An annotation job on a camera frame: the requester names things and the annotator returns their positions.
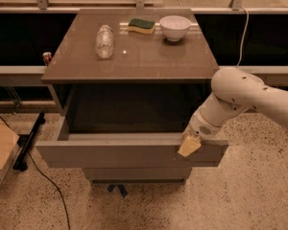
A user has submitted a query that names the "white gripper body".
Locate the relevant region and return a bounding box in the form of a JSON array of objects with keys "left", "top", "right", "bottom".
[{"left": 188, "top": 107, "right": 223, "bottom": 140}]

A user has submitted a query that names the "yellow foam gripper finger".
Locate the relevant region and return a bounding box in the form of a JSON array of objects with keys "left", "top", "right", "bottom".
[{"left": 178, "top": 135, "right": 202, "bottom": 157}]

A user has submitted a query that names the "grey top drawer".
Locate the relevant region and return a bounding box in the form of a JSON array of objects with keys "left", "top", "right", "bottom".
[{"left": 36, "top": 90, "right": 228, "bottom": 169}]

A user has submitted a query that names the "grey drawer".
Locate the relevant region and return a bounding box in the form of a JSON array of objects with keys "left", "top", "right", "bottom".
[
  {"left": 36, "top": 90, "right": 228, "bottom": 169},
  {"left": 83, "top": 168, "right": 191, "bottom": 181}
]

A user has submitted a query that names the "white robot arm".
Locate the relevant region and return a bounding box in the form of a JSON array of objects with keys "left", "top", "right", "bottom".
[{"left": 178, "top": 67, "right": 288, "bottom": 157}]

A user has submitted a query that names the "grey drawer cabinet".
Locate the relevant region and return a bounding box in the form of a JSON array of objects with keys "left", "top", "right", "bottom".
[{"left": 41, "top": 9, "right": 218, "bottom": 184}]

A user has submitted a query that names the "grey bottom drawer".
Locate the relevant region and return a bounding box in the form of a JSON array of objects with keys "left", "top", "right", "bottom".
[{"left": 83, "top": 168, "right": 191, "bottom": 181}]

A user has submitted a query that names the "white bowl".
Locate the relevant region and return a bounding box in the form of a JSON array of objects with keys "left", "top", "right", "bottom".
[{"left": 159, "top": 15, "right": 191, "bottom": 41}]

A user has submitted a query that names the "green yellow sponge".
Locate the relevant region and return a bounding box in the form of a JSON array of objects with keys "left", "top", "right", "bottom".
[{"left": 128, "top": 18, "right": 156, "bottom": 35}]

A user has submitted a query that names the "clear plastic bottle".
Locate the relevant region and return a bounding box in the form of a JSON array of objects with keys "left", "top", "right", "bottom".
[{"left": 95, "top": 25, "right": 114, "bottom": 59}]

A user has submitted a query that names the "red soda can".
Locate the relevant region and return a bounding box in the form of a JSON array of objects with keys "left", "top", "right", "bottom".
[{"left": 42, "top": 52, "right": 52, "bottom": 66}]

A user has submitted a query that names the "black metal leg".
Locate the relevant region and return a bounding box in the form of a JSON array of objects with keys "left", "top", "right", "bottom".
[{"left": 12, "top": 112, "right": 45, "bottom": 172}]

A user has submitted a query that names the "cardboard box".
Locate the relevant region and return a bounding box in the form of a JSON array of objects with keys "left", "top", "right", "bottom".
[{"left": 0, "top": 119, "right": 19, "bottom": 186}]

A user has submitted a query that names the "white cable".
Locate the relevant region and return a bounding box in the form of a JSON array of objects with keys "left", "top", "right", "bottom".
[{"left": 235, "top": 7, "right": 250, "bottom": 67}]

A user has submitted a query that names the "black floor cable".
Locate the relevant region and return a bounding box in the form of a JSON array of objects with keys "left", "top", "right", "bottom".
[{"left": 0, "top": 107, "right": 71, "bottom": 230}]

